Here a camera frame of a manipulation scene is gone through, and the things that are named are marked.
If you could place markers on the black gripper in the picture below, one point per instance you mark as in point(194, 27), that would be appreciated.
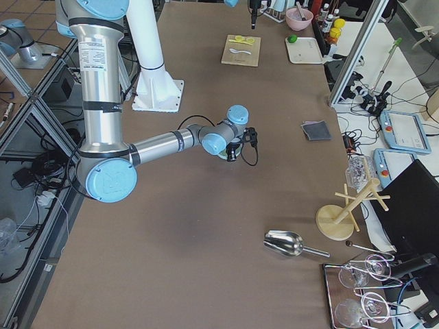
point(232, 151)

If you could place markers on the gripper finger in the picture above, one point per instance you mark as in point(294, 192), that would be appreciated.
point(253, 17)

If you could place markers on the light green bowl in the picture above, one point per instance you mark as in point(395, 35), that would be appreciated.
point(223, 154)

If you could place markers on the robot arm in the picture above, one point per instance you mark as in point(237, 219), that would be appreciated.
point(107, 166)
point(253, 7)

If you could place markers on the pink bowl with ice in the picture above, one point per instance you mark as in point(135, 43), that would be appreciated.
point(294, 19)

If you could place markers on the yellow plastic knife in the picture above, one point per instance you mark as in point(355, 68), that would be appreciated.
point(236, 41)

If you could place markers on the green lime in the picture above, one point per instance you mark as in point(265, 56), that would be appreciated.
point(292, 38)

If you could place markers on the bamboo cutting board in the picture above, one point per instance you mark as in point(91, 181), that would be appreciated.
point(241, 59)

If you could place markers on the cream rabbit tray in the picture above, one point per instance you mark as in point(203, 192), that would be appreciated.
point(304, 50)

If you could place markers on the grey folded cloth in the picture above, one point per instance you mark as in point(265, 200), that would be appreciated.
point(316, 131)

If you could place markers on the metal scoop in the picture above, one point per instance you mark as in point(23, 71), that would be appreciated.
point(289, 243)

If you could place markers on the wooden mug tree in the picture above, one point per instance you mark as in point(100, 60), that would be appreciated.
point(338, 222)

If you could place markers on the near teach pendant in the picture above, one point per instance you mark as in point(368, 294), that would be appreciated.
point(390, 163)

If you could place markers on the teach pendant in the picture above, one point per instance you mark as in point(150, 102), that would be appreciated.
point(390, 163)
point(404, 131)

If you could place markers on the far teach pendant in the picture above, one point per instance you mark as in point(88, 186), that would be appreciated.
point(404, 131)

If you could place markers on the wine glass rack tray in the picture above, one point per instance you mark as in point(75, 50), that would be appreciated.
point(355, 296)

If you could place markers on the black monitor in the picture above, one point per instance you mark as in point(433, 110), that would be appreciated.
point(411, 223)

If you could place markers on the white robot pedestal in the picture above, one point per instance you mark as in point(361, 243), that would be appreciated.
point(156, 90)

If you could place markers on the aluminium frame post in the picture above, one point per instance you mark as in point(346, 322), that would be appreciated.
point(370, 21)

